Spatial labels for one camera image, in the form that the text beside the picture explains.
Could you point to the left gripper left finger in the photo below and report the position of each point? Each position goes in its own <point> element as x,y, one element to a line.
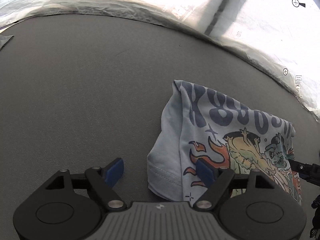
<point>101,182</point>

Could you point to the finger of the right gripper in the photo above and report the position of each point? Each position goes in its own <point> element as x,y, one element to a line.
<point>314,232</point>
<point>306,171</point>

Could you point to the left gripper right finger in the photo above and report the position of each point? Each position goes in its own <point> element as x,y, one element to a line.
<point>217,182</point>

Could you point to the light blue graphic t-shirt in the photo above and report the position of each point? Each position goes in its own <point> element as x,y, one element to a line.
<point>201,123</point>

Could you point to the white printed window sheet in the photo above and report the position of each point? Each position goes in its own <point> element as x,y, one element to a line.
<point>279,37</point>

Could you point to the grey crumpled garment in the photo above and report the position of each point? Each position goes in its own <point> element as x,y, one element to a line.
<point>4,40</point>

